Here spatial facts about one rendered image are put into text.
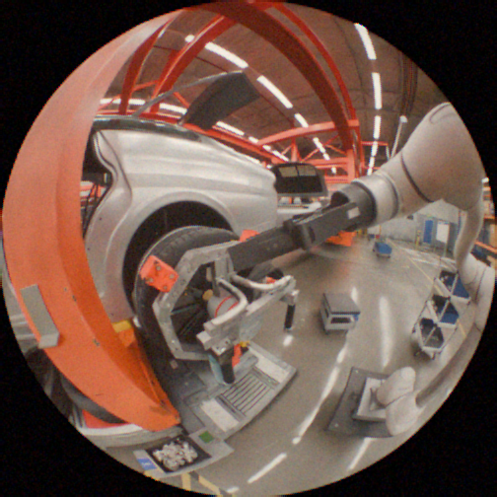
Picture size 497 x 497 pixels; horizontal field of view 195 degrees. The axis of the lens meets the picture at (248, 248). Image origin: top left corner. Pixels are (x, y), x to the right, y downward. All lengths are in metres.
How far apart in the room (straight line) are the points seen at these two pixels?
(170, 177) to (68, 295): 0.69
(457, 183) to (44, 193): 0.52
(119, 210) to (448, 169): 0.94
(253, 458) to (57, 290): 1.22
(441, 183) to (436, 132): 0.07
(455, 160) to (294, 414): 1.35
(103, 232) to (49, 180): 0.56
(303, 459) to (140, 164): 1.87
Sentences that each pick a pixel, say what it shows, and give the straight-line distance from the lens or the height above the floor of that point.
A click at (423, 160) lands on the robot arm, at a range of 0.25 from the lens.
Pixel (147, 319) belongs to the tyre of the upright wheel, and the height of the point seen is 0.90.
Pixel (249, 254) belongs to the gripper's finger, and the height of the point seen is 1.20.
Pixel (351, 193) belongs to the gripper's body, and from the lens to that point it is 0.24.
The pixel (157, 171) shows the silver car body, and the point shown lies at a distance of 0.81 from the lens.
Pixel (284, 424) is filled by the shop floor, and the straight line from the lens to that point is 1.28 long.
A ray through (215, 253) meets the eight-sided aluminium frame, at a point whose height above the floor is 1.10.
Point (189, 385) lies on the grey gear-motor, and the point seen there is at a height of 0.40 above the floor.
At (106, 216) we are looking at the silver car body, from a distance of 0.79.
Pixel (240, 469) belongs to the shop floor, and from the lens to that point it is 1.26.
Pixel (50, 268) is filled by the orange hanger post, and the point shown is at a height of 1.20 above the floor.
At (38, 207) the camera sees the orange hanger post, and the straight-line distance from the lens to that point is 0.29.
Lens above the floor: 1.25
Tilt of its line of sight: 15 degrees down
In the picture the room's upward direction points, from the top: straight up
